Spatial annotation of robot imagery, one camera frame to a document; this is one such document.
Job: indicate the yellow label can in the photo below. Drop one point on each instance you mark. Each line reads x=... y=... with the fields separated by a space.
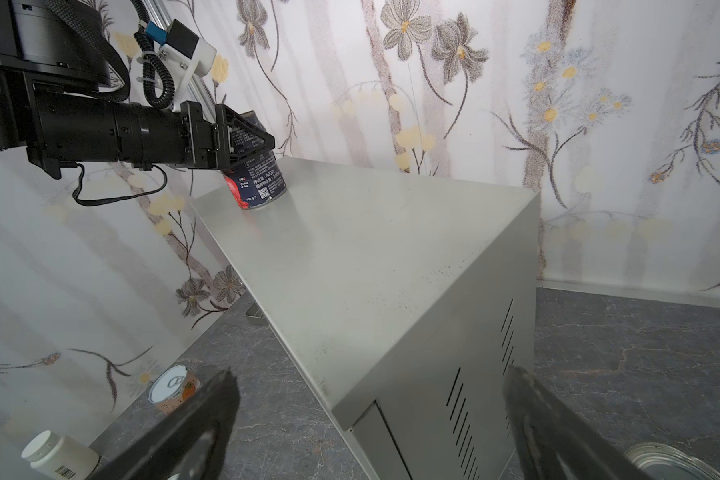
x=661 y=461

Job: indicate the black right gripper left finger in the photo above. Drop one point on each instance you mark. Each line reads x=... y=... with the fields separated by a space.
x=191 y=442

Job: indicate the white pill bottle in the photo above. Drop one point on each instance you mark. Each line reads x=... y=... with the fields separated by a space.
x=60 y=456

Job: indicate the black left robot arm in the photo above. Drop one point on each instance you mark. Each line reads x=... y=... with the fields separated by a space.
x=65 y=94

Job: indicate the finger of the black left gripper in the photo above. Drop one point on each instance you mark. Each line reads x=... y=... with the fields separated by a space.
x=238 y=139

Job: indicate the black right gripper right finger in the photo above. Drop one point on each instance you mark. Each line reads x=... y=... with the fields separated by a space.
x=552 y=441

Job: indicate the orange label can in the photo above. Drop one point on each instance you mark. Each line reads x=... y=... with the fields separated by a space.
x=172 y=388

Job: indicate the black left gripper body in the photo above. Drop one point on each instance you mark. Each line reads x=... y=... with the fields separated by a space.
x=200 y=151

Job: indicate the grey metal cabinet box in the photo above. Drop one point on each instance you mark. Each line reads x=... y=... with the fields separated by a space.
x=403 y=300

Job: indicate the dark chopped tomatoes can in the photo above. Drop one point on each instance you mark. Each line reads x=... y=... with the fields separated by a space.
x=256 y=182

